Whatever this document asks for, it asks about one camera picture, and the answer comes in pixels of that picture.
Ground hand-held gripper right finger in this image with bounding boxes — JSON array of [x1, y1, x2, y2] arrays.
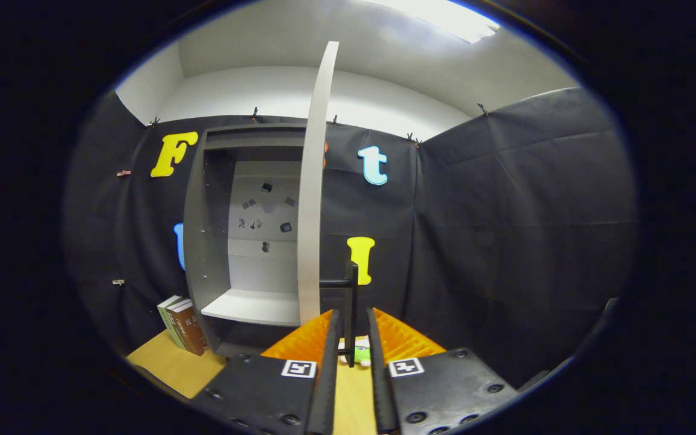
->
[[366, 307, 519, 435]]

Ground black backdrop cloth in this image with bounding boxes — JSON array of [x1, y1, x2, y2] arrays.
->
[[64, 88, 639, 387]]

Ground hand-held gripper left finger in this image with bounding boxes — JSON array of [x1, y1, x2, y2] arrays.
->
[[191, 309, 341, 435]]

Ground long ceiling light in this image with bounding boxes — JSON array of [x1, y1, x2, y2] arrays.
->
[[372, 0, 500, 43]]

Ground grey cabinet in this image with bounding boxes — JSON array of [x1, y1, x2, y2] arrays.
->
[[182, 123, 324, 358]]

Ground brown book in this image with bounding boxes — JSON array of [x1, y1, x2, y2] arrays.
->
[[167, 299, 208, 356]]

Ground black door handle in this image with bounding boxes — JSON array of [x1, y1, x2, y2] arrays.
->
[[319, 260, 359, 368]]

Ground green rounded object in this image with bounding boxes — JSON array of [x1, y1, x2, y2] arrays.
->
[[337, 337, 373, 367]]

